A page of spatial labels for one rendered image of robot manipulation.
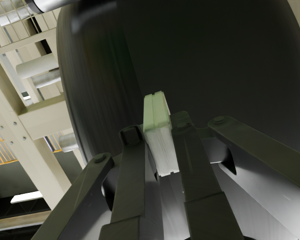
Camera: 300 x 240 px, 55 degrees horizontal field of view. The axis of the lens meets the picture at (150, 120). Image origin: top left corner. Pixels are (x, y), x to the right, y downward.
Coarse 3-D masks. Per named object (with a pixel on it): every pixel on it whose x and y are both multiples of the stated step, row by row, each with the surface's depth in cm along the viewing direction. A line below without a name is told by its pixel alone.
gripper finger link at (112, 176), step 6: (120, 156) 15; (150, 156) 15; (150, 162) 15; (114, 168) 14; (108, 174) 14; (114, 174) 14; (108, 180) 14; (114, 180) 14; (102, 186) 14; (108, 186) 14; (114, 186) 14; (102, 192) 15; (108, 192) 14; (114, 192) 15
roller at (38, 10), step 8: (32, 0) 32; (40, 0) 32; (48, 0) 32; (56, 0) 32; (64, 0) 33; (72, 0) 33; (32, 8) 33; (40, 8) 33; (48, 8) 33; (56, 8) 34
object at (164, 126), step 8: (160, 96) 20; (160, 104) 18; (160, 112) 17; (168, 112) 18; (160, 120) 16; (168, 120) 16; (160, 128) 15; (168, 128) 15; (160, 136) 15; (168, 136) 15; (168, 144) 15; (168, 152) 16; (168, 160) 16; (176, 160) 16; (176, 168) 16
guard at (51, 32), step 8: (0, 0) 76; (32, 16) 79; (40, 32) 81; (48, 32) 80; (8, 40) 81; (24, 40) 80; (32, 40) 81; (0, 48) 81; (8, 48) 81; (16, 48) 81
